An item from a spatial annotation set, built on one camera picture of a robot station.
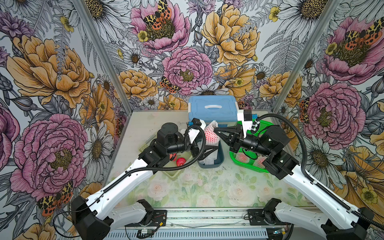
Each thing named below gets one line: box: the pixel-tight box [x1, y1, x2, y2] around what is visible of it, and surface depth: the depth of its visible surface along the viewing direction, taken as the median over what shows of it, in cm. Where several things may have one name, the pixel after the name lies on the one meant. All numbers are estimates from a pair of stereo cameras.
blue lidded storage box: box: [188, 95, 239, 126], surface depth 102 cm
